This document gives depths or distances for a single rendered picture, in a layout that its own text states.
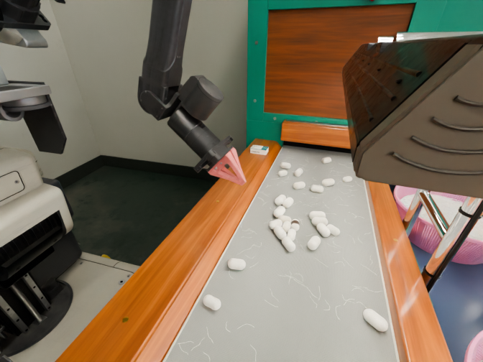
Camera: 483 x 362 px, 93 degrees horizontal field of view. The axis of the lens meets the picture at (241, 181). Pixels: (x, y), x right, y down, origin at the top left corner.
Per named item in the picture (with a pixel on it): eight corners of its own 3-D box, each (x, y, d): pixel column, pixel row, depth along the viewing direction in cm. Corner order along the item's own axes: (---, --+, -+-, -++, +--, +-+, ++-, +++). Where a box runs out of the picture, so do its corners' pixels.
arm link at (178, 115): (175, 118, 53) (159, 124, 48) (190, 95, 49) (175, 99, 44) (196, 141, 53) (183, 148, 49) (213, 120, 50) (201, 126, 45)
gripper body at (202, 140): (236, 140, 52) (213, 116, 52) (216, 156, 44) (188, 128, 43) (219, 157, 56) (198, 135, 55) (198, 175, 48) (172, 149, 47)
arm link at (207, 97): (162, 95, 53) (136, 100, 46) (189, 52, 47) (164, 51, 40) (200, 133, 54) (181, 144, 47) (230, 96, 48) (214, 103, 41)
